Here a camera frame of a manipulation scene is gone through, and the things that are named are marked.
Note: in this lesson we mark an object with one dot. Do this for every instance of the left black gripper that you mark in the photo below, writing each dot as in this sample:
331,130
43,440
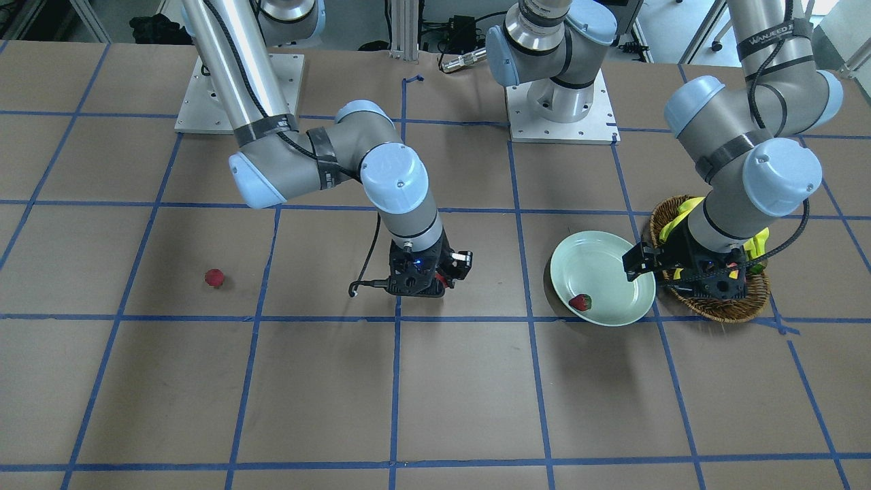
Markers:
669,256

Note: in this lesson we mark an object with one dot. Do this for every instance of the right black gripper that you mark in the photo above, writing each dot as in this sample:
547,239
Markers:
450,260

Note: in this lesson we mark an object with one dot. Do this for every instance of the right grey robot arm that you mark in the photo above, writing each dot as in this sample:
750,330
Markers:
276,160

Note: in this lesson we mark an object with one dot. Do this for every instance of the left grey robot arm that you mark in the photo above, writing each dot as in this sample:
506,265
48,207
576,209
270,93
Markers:
742,144

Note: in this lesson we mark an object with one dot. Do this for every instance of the pale green plate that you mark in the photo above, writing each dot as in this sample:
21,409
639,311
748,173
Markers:
590,262

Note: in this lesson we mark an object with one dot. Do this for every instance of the yellow banana bunch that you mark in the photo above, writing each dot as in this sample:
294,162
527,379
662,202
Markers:
755,248

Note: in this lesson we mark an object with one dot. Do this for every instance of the woven wicker basket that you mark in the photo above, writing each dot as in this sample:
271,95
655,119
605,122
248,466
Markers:
742,299

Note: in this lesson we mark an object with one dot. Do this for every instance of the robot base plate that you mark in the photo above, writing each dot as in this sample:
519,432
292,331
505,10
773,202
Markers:
543,112
202,112

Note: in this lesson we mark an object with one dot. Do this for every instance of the aluminium frame post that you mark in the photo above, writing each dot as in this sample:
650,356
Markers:
404,30

